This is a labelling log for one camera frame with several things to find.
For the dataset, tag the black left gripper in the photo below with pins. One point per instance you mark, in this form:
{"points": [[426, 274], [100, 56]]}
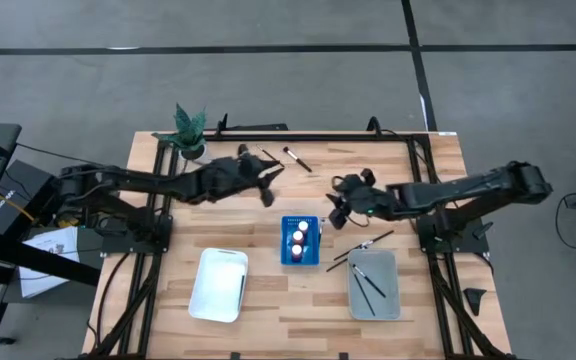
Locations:
{"points": [[233, 177]]}

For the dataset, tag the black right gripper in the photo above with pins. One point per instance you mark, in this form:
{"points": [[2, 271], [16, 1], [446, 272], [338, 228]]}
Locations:
{"points": [[368, 200]]}

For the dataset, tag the thick black brush silver ferrule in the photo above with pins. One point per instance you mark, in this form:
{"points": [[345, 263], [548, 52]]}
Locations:
{"points": [[299, 160]]}

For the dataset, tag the pink paint bottle white cap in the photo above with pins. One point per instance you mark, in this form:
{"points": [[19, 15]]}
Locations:
{"points": [[303, 226], [296, 251]]}

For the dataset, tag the red paint bottle white cap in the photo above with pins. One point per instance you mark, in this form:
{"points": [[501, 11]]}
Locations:
{"points": [[298, 236]]}

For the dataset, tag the black paintbrush tan bristles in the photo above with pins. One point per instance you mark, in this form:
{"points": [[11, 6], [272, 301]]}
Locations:
{"points": [[242, 292]]}

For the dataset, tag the white plastic bin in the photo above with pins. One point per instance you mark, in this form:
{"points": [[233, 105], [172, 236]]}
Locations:
{"points": [[215, 285]]}

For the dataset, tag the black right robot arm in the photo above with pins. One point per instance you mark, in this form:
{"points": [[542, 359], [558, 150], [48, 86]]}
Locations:
{"points": [[468, 187]]}

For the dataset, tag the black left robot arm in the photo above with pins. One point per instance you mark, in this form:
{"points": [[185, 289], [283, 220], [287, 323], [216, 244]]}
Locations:
{"points": [[143, 177]]}

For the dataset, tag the black flat bar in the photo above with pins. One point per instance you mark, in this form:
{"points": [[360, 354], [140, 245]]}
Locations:
{"points": [[258, 127]]}

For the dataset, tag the blue plastic basket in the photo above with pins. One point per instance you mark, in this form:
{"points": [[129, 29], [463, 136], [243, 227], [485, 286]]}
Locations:
{"points": [[288, 257]]}

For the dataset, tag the grey plastic bin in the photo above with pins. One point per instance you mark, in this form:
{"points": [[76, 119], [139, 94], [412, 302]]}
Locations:
{"points": [[388, 270]]}

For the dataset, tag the green plant in white pot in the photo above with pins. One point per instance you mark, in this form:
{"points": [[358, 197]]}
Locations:
{"points": [[188, 127]]}

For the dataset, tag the small black clip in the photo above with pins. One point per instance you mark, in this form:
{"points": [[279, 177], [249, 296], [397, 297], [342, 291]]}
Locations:
{"points": [[343, 356], [235, 356]]}

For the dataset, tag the black desk beam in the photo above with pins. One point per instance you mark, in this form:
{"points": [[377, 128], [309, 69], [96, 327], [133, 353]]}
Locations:
{"points": [[68, 268]]}

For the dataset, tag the white paper sheet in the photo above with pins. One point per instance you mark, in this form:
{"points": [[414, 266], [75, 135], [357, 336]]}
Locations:
{"points": [[50, 239]]}

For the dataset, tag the black computer box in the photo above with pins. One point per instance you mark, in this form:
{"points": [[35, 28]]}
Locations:
{"points": [[23, 195]]}

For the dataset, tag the black caster wheel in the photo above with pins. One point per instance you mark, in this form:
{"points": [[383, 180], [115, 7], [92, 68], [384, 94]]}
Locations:
{"points": [[3, 341]]}

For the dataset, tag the black aluminium table frame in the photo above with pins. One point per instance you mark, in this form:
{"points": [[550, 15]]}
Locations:
{"points": [[328, 137]]}

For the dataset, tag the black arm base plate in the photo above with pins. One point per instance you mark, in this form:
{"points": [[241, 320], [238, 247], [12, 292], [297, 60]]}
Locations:
{"points": [[113, 246], [473, 246]]}

